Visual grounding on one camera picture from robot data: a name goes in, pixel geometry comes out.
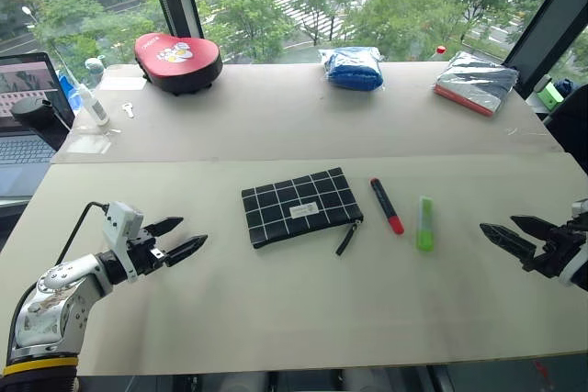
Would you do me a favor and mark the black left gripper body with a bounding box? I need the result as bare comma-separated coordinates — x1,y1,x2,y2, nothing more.
123,225,169,276

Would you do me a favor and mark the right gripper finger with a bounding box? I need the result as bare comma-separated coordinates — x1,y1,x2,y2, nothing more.
480,222,538,262
510,215,560,240

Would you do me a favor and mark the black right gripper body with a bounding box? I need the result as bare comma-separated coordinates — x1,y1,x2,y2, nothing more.
521,219,588,279

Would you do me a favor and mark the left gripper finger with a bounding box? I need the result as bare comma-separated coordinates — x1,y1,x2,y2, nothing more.
144,216,185,237
163,234,209,268

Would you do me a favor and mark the green highlighter pen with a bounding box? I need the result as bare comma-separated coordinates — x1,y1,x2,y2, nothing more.
416,196,436,253

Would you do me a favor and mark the black white-grid pencil case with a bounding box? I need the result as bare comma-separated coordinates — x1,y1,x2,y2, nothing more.
241,166,365,257

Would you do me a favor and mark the red and black marker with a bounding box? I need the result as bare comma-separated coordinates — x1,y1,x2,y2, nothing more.
369,176,406,236

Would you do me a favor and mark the laptop computer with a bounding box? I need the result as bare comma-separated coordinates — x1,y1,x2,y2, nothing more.
0,51,77,201

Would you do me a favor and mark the clear plastic sheet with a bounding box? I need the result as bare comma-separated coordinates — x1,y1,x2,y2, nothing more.
63,129,117,155

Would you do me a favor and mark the black chair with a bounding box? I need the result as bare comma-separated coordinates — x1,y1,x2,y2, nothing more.
543,84,588,155

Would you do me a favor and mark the green box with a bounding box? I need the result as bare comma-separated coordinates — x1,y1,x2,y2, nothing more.
536,74,566,106

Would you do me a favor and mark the white squeeze bottle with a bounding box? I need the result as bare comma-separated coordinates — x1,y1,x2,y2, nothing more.
74,82,111,128

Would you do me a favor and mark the blue plastic bag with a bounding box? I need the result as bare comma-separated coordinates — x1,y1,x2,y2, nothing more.
58,71,82,113

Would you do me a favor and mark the red black heart-shaped pad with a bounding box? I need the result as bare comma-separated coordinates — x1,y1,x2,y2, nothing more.
133,32,224,96

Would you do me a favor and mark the teal cup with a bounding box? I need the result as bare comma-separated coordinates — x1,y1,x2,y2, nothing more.
84,56,105,86

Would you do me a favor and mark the black round device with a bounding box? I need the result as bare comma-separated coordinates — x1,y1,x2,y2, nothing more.
10,97,54,129

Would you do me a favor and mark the blue cloth in plastic bag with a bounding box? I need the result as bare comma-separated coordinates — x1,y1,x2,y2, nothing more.
319,46,386,93

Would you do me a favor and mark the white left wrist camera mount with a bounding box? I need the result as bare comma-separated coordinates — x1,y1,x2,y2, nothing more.
101,201,144,283

